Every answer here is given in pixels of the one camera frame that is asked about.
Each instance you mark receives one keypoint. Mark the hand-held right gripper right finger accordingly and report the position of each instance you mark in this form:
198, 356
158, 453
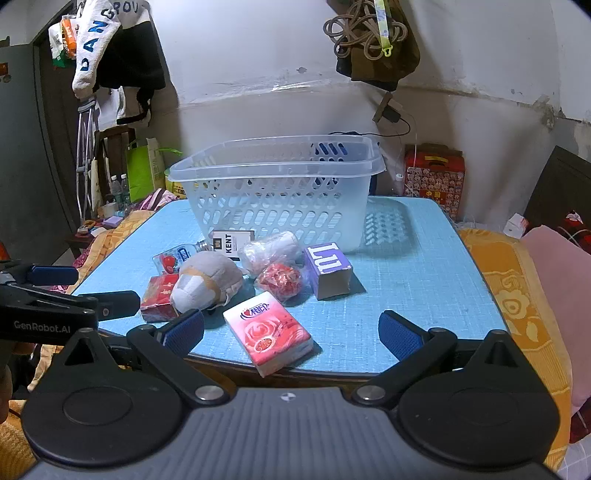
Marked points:
401, 334

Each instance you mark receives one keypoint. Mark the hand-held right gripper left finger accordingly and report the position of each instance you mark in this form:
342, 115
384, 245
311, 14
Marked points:
184, 330

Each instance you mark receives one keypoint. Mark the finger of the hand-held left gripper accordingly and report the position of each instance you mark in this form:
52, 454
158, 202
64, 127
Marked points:
53, 274
115, 305

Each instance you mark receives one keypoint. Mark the small red box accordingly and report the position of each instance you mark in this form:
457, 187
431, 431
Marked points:
157, 297

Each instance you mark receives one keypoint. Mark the grey plush toy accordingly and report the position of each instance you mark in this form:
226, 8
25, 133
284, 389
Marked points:
203, 277

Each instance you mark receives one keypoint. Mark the clear bottle with strawberry label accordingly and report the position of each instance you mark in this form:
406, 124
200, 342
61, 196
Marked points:
171, 262

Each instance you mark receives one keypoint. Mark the pink tissue pack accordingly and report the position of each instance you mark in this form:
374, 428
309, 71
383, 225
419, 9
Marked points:
268, 332

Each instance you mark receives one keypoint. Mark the black and white cigarette box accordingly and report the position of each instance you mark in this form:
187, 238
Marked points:
226, 244

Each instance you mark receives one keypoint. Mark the purple and white box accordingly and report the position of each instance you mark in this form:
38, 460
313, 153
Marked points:
328, 265

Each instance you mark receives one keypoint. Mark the red item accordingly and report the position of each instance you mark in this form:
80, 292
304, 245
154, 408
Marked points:
277, 279

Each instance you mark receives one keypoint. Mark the white roll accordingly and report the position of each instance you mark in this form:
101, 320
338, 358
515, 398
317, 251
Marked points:
272, 247

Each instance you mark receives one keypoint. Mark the white plastic basket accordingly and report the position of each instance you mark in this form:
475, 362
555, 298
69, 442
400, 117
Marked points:
277, 207

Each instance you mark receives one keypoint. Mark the floral blanket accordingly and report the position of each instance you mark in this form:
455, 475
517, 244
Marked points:
115, 235

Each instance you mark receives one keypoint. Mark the clear water bottle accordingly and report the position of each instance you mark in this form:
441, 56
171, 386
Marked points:
114, 191
124, 191

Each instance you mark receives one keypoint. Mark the grey door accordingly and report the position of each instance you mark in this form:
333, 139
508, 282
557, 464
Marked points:
23, 161

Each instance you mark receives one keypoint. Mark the yellow patterned blanket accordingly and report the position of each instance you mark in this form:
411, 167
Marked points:
508, 277

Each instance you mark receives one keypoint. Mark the green paper bag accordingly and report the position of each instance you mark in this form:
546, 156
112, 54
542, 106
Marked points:
138, 175

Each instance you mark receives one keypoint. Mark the yellow container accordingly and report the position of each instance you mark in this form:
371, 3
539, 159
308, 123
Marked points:
175, 188

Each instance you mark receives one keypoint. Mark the metal crutch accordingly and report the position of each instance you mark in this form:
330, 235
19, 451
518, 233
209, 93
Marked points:
82, 138

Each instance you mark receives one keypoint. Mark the wooden chair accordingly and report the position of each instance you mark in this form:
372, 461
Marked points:
115, 138

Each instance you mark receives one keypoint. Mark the small white box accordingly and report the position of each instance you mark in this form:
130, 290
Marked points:
515, 226

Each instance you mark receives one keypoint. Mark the red gift box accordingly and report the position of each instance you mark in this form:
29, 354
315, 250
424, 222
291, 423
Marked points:
434, 180

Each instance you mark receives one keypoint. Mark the pink pillow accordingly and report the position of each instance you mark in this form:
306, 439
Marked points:
558, 295

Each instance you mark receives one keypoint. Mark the white hanging garment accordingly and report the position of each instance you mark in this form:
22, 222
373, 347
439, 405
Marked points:
108, 108

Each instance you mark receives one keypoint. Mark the blue plastic basket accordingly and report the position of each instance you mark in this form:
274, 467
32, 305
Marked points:
330, 148

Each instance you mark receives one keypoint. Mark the red patterned cloth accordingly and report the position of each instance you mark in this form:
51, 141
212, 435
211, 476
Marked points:
575, 228

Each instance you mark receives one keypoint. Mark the dark wooden headboard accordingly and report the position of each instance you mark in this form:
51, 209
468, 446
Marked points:
558, 184

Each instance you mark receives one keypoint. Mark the hanging clothes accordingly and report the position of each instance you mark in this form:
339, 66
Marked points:
90, 60

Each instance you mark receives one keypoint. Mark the black hanging garment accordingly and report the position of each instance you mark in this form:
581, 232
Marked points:
134, 60

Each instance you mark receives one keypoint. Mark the hanging plastic bag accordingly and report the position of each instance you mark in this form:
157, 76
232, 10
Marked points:
64, 39

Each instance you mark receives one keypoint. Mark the dark hanging bag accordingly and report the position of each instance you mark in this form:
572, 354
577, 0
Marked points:
401, 64

